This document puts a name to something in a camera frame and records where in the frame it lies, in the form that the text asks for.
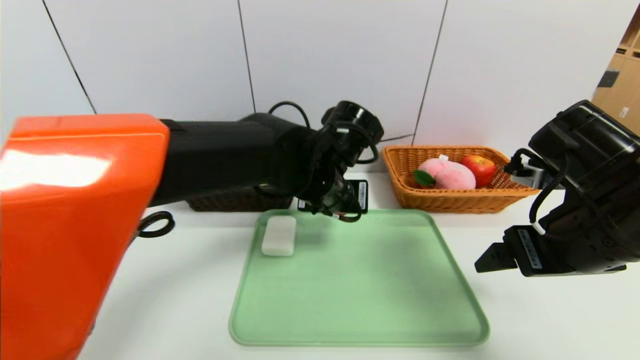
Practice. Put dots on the wooden shelf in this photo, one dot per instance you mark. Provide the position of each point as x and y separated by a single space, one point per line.
620 80

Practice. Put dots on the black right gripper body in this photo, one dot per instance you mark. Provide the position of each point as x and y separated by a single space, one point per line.
528 248

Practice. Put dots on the orange wicker basket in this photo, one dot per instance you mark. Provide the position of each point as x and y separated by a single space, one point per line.
450 200

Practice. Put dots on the red apple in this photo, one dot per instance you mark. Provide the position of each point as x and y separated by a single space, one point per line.
481 167

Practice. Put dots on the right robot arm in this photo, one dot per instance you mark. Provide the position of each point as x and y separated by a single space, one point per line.
605 190

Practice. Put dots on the white rectangular soap block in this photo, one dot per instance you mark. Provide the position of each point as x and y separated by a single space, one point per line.
279 236

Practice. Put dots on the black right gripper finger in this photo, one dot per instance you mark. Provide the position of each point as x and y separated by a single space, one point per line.
497 259

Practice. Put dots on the dark brown wicker basket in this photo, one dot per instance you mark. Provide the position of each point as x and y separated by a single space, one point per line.
235 202

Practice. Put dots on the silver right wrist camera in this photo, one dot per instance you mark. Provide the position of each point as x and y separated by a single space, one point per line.
532 175

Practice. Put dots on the pink plush peach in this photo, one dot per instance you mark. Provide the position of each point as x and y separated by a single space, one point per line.
450 175

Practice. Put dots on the light green plastic tray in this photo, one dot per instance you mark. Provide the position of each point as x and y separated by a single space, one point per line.
375 290

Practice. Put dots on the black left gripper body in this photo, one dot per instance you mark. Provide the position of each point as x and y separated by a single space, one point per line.
359 195

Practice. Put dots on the thin grey zip tie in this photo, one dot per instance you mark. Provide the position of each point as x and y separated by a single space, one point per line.
397 138

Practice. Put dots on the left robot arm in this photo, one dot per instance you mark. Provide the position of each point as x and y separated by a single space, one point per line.
75 210

